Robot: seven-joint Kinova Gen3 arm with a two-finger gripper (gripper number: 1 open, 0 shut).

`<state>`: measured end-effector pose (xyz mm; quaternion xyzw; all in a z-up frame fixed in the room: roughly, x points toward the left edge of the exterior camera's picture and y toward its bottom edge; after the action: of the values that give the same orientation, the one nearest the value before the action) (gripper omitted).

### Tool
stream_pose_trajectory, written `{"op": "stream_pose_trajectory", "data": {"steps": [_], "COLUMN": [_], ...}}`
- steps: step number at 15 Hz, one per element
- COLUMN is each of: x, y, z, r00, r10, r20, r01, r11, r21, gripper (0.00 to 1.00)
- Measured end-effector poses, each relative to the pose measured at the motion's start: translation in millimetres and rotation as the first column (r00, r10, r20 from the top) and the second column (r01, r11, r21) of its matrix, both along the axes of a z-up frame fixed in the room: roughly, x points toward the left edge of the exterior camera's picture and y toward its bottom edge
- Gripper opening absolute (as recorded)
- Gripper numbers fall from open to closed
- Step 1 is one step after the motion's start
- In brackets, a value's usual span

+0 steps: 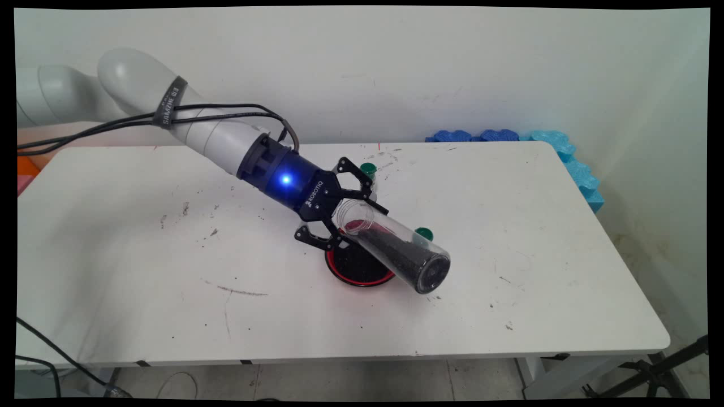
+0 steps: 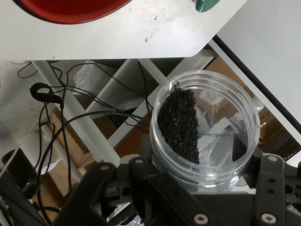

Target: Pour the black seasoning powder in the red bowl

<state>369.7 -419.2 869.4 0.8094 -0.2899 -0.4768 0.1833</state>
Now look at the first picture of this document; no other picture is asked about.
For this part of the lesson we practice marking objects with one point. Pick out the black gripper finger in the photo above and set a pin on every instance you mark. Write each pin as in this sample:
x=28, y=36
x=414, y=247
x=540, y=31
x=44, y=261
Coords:
x=343, y=165
x=325, y=243

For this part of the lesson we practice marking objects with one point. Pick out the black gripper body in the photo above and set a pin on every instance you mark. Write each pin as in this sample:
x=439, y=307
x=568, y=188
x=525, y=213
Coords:
x=308, y=192

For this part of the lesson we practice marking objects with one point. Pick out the clear plastic jar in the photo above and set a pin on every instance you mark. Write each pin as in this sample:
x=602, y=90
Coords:
x=396, y=249

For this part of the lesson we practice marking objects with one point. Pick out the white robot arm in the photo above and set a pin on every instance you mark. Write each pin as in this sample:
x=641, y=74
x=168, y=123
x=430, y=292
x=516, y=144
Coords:
x=136, y=79

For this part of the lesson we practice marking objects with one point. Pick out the green cap spice bottle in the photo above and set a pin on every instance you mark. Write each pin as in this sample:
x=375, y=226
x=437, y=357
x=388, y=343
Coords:
x=425, y=233
x=368, y=168

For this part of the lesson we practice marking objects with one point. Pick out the black granules pile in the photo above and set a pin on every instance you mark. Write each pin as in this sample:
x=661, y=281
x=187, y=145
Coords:
x=356, y=265

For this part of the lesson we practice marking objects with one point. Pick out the red bowl black rim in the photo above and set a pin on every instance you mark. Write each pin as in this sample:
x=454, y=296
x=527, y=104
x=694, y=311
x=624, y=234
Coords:
x=362, y=281

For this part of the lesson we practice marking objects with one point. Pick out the dark blue foam block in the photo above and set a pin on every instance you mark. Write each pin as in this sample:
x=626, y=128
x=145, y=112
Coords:
x=452, y=136
x=499, y=135

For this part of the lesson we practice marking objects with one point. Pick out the light blue foam block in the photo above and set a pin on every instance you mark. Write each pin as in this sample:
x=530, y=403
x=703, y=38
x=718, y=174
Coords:
x=577, y=169

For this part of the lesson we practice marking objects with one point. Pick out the white table leg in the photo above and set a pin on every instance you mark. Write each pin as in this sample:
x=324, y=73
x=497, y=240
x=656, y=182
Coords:
x=96, y=381

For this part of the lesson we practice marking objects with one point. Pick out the orange block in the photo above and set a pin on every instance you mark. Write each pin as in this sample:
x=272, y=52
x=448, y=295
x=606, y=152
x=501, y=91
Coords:
x=27, y=168

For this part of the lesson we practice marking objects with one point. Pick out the pink block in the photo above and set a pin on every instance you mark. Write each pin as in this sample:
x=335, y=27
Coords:
x=22, y=185

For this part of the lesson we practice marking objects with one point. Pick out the black tripod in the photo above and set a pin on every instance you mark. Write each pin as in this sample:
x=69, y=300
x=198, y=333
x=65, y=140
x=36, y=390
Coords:
x=650, y=373

